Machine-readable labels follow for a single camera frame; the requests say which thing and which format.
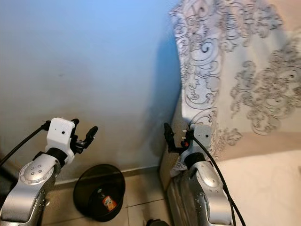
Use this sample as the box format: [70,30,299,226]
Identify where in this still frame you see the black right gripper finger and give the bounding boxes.
[164,122,177,151]

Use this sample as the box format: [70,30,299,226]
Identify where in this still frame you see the black round trash bin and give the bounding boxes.
[74,163,127,222]

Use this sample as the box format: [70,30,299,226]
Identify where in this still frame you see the grey crumpled fabric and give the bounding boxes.
[162,162,194,226]

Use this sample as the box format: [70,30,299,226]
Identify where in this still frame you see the bottle with orange label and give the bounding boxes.
[96,187,119,212]

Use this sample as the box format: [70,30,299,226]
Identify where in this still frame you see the dark right robot foot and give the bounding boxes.
[146,218,173,226]

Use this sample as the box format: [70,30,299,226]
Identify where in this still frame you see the grey floral patterned curtain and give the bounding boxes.
[169,0,301,157]

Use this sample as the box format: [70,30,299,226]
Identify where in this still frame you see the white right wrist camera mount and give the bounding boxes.
[188,125,214,161]

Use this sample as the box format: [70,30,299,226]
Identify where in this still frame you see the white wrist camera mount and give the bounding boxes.
[47,118,79,165]
[188,125,214,161]

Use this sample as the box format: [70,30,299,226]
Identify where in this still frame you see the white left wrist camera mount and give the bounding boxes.
[47,118,79,165]

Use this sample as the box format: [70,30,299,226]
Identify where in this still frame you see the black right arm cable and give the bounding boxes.
[192,136,246,226]

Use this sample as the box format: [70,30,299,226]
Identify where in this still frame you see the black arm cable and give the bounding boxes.
[192,136,246,226]
[0,121,52,166]

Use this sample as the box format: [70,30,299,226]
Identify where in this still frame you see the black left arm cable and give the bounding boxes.
[0,121,52,166]

